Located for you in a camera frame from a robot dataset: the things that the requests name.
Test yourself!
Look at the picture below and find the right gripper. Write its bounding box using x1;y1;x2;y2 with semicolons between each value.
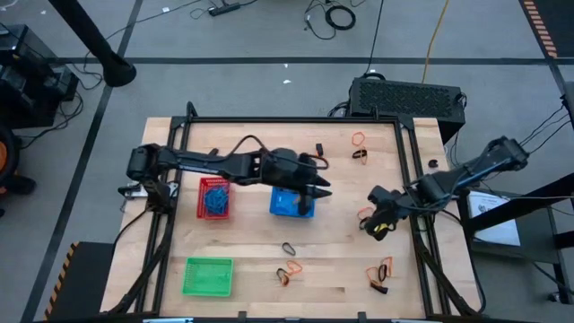
363;192;412;242

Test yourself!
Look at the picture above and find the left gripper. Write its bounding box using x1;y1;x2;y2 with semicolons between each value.
262;147;334;199

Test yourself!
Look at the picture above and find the blue plastic basket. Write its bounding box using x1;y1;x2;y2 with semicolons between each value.
268;186;317;220

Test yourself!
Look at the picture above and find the red plastic basket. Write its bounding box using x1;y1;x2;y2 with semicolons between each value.
196;176;233;221

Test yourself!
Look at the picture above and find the white paper sheet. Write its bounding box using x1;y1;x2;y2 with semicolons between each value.
467;190;522;247

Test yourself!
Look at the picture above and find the black computer case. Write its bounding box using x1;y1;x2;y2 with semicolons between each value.
348;76;467;144

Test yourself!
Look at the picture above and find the green plastic basket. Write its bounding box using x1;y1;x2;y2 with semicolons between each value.
181;256;235;298

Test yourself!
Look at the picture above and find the black metal stand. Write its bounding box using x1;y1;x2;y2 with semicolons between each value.
457;172;574;306

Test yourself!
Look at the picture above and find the black power strip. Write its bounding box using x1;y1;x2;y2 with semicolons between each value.
208;2;241;18

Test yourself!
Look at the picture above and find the black pole with base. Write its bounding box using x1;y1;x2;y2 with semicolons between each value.
47;0;138;89

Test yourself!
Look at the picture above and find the black hazard-striped floor mat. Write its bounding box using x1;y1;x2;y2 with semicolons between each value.
43;240;116;322
519;0;574;59

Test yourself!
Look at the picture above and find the black equipment rack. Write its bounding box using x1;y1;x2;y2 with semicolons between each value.
0;24;81;131

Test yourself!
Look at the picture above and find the black orange floor machine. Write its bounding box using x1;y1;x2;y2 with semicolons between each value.
0;123;38;219

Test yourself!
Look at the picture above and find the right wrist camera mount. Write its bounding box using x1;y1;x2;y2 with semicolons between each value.
367;186;392;205

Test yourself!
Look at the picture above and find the long black cable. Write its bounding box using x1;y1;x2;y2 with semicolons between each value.
365;0;386;76

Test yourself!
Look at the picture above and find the black metal table frame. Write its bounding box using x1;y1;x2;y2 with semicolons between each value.
107;101;488;322

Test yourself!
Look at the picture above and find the coiled black cable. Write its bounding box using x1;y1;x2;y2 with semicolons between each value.
325;4;358;31

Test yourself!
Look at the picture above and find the yellow cable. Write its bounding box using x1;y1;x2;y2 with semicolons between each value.
421;0;451;85

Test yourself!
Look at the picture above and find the silver black clamp bracket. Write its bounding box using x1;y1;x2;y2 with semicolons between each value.
117;182;149;201

